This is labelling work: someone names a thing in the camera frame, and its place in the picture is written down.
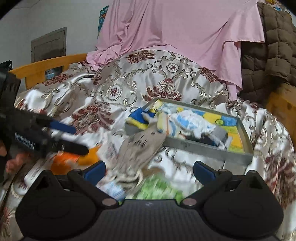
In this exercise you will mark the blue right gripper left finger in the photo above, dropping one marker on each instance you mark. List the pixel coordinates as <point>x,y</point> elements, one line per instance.
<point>95,172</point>

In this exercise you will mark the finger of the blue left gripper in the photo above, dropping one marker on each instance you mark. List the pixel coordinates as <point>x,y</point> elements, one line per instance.
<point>69,147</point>
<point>62,127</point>

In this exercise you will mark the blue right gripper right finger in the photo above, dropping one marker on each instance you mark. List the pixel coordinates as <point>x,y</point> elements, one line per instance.
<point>203,173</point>

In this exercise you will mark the orange plastic cup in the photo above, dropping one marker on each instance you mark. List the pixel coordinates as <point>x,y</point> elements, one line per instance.
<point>64,162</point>

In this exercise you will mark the beige grey cloth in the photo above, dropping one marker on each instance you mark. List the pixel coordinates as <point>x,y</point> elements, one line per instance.
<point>125,164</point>

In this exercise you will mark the white printed cloth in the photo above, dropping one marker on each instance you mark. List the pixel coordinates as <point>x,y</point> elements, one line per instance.
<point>192,124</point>

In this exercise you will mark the striped colourful towel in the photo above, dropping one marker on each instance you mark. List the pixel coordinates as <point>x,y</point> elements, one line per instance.
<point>161,121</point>

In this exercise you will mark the person's left hand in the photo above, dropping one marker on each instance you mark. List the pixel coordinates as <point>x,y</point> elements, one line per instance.
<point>13,165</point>

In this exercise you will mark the grey metal tray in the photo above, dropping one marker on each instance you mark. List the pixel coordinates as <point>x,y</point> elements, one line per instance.
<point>200,148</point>

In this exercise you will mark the floral satin bed cover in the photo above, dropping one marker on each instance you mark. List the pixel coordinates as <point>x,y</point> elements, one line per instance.
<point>98,102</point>

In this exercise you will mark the green patterned cloth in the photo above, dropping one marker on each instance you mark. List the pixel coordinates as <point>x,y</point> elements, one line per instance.
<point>158,187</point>

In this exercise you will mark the brown quilted jacket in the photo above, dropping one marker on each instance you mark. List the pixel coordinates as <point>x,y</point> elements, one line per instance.
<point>265,66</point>

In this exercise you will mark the pink hanging sheet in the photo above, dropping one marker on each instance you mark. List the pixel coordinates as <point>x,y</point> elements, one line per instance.
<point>209,33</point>

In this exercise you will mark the wooden bed frame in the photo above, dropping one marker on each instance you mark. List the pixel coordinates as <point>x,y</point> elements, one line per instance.
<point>34,73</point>

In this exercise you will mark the grey wall panel door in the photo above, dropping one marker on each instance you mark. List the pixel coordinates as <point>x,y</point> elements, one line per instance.
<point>50,45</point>

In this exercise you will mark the blue wall poster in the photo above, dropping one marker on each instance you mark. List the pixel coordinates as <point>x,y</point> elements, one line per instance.
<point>101,19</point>

